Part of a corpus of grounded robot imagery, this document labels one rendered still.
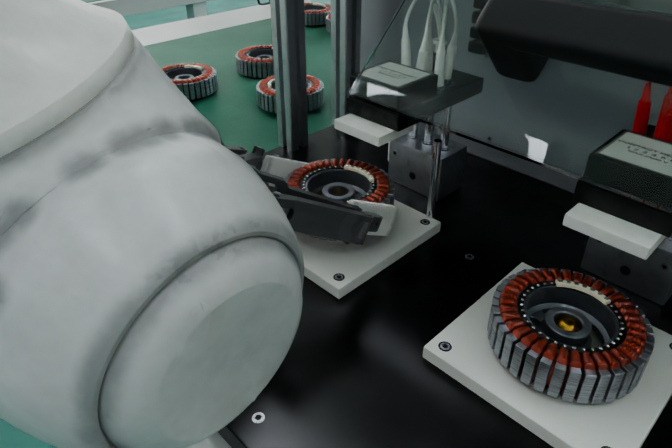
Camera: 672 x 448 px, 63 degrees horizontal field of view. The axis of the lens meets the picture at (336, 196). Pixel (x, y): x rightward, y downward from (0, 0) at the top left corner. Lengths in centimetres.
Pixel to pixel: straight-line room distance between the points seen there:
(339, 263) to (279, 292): 36
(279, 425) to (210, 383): 25
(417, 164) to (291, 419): 33
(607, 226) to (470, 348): 13
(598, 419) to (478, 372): 8
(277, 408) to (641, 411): 25
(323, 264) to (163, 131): 36
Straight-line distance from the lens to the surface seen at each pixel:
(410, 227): 57
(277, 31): 70
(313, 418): 41
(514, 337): 42
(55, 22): 18
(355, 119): 56
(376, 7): 80
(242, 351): 16
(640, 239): 43
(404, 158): 65
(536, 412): 42
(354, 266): 51
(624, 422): 44
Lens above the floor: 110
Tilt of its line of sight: 31 degrees down
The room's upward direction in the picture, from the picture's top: straight up
